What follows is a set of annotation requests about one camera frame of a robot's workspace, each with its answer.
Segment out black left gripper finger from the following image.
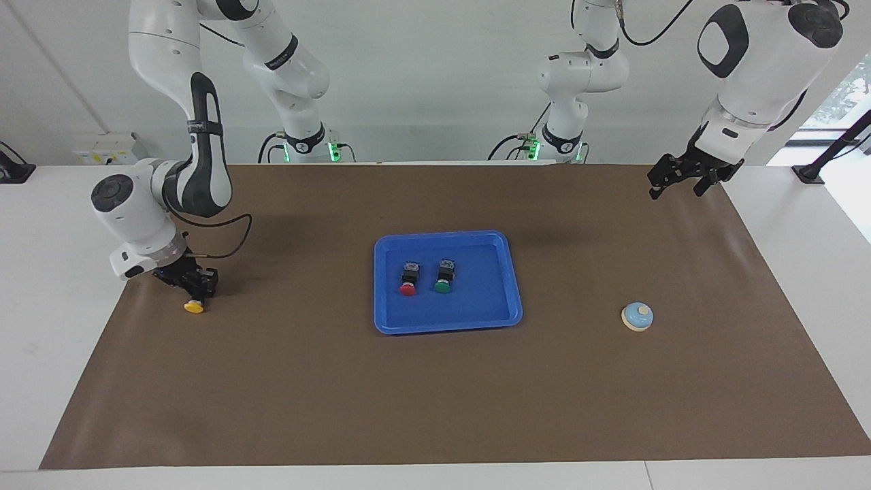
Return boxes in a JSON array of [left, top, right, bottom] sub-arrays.
[[647, 155, 678, 201], [693, 169, 723, 198]]

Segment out light blue call bell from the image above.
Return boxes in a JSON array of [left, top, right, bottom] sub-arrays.
[[621, 301, 655, 333]]

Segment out red mushroom push button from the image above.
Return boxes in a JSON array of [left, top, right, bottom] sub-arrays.
[[399, 261, 423, 297]]

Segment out green mushroom push button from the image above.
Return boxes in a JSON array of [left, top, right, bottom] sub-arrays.
[[433, 258, 457, 295]]

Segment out blue plastic tray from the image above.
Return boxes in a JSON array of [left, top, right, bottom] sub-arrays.
[[373, 230, 524, 336]]

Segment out black angled stand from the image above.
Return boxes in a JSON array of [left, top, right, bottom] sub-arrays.
[[793, 109, 871, 184]]

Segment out window with green view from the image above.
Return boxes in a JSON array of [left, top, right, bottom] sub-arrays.
[[800, 54, 871, 130]]

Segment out small black table clamp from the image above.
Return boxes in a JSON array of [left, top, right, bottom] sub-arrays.
[[0, 141, 36, 184]]

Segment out brown table mat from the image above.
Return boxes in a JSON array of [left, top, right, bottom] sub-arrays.
[[39, 163, 871, 470]]

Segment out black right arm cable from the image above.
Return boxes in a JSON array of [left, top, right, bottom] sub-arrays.
[[163, 203, 253, 260]]

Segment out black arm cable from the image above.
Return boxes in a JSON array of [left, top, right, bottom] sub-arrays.
[[614, 0, 696, 48], [163, 203, 253, 260]]

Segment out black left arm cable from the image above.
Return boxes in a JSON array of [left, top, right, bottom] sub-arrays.
[[614, 0, 696, 48]]

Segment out white wall socket box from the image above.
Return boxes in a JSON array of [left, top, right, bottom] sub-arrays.
[[73, 132, 141, 165]]

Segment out black right base cables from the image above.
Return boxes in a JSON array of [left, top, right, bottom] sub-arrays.
[[257, 131, 357, 164]]

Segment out black base cables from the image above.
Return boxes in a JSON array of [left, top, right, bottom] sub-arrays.
[[257, 131, 357, 164], [487, 102, 553, 162]]

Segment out black left base cables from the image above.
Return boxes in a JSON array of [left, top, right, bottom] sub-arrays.
[[487, 102, 553, 162]]

